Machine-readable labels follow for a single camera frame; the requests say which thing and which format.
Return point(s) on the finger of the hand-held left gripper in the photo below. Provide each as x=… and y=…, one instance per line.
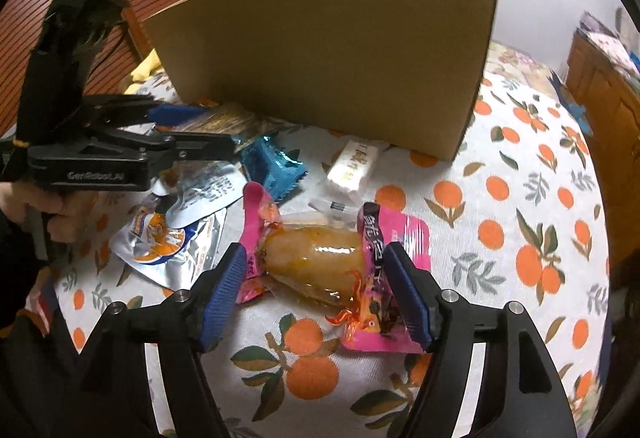
x=175, y=112
x=205, y=149

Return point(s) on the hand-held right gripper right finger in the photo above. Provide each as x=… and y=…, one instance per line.
x=407, y=298

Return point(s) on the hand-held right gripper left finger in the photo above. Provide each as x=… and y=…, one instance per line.
x=225, y=298

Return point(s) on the brown snack packet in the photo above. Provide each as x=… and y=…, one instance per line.
x=235, y=121

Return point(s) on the blue snack packet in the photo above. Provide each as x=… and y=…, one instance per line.
x=270, y=168

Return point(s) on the silver orange-print snack packet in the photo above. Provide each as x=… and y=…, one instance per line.
x=160, y=243

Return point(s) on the pink snack packet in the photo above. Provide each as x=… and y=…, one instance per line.
x=310, y=263

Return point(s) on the white snack packet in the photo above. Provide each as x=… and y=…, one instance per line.
x=350, y=166

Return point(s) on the cardboard box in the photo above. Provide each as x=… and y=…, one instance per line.
x=325, y=58

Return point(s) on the person's left hand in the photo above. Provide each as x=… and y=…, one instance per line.
x=65, y=218

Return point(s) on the yellow plush toy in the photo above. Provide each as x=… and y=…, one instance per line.
x=145, y=67

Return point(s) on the orange-print bedsheet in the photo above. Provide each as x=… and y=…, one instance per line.
x=500, y=228

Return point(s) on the small clear packet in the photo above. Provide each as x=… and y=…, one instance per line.
x=332, y=207

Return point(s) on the blue cloth piece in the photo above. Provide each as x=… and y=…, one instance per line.
x=575, y=111

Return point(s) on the floral quilt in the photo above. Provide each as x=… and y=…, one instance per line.
x=520, y=63

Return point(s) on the wooden cabinet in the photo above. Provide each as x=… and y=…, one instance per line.
x=610, y=108

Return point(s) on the folded floral cloth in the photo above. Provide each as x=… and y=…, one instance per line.
x=607, y=41

